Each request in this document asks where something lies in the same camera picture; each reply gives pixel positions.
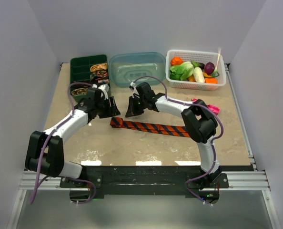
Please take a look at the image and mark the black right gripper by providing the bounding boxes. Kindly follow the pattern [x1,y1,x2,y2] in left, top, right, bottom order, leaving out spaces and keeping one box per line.
[126,96,147,118]

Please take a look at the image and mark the orange navy striped tie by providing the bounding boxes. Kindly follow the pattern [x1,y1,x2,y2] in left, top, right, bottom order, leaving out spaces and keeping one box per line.
[110,117,190,137]

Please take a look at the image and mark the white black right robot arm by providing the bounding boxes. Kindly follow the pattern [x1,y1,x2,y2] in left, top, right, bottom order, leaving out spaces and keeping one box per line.
[125,82,223,187]

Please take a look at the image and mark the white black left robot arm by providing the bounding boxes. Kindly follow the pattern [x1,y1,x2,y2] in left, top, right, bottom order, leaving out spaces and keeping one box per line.
[25,84,120,187]

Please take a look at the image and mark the rolled floral tie front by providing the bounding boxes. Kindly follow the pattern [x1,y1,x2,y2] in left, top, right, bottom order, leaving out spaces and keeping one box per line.
[71,87,88,96]

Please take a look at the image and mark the rolled dark patterned tie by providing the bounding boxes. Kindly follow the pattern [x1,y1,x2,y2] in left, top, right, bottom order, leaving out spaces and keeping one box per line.
[91,71,109,83]

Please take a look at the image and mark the teal translucent plastic tub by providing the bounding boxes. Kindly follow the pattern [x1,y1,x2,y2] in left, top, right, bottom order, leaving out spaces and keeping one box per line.
[108,52,166,88]

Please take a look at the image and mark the green compartment organizer box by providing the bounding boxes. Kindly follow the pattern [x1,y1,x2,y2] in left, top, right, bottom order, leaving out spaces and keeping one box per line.
[70,54,110,102]

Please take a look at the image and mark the rolled patterned tie top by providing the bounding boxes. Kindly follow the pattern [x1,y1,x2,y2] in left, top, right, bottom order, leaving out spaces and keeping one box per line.
[90,62,108,72]

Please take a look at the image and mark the green toy lettuce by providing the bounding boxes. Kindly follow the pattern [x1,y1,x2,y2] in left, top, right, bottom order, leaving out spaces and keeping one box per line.
[169,62,194,81]

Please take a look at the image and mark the orange toy pumpkin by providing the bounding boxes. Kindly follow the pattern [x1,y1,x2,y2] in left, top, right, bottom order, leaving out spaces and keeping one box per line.
[170,56,183,66]

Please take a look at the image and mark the yellow toy pepper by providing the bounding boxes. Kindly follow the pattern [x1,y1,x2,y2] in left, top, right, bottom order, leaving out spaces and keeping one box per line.
[188,75,196,82]

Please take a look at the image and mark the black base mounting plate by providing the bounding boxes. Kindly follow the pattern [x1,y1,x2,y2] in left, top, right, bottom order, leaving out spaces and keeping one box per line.
[60,166,229,203]

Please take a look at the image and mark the white toy radish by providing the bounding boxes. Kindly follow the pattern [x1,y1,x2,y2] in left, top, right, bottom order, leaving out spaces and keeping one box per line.
[193,67,205,83]

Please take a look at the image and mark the orange toy carrot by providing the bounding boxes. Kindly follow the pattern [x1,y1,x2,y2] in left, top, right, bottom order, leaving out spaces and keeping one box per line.
[205,77,218,84]

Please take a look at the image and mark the dark purple toy eggplant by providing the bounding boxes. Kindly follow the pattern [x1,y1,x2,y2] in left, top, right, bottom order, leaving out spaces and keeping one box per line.
[197,62,205,70]

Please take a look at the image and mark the pink rectangular box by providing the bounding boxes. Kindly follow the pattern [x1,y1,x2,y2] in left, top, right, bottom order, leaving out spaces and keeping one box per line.
[191,98,220,115]

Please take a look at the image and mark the white perforated plastic basket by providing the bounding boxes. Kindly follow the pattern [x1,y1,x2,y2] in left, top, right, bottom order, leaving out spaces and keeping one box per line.
[165,48,226,91]

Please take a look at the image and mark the purple toy onion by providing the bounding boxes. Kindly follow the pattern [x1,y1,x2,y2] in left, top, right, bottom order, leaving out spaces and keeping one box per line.
[204,62,215,75]

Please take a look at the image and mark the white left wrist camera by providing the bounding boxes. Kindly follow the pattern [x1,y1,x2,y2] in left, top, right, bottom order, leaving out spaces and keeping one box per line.
[98,83,110,100]

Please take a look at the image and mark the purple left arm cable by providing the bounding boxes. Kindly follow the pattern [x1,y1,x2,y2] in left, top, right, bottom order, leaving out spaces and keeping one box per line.
[29,82,94,205]

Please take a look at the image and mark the aluminium frame rail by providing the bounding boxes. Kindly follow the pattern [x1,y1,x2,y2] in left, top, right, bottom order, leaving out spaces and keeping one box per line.
[7,166,281,229]

